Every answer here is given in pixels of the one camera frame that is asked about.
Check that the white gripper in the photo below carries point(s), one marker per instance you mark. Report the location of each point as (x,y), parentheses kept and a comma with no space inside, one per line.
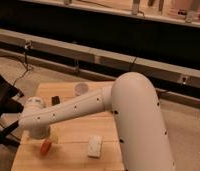
(40,132)

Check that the white sponge block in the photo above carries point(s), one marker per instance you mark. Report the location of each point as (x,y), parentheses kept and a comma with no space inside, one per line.
(94,146)

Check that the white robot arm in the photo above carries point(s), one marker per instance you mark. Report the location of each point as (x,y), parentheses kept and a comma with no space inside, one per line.
(133,101)

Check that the black chair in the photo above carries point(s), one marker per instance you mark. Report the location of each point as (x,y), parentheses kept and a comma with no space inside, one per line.
(8,105)

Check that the black rectangular block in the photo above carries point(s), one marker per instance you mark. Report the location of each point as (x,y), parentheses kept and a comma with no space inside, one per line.
(55,100)

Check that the white ceramic cup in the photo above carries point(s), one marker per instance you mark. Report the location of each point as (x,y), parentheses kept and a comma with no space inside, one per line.
(80,89)

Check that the wooden table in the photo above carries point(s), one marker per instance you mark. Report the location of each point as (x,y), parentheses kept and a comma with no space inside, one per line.
(70,152)

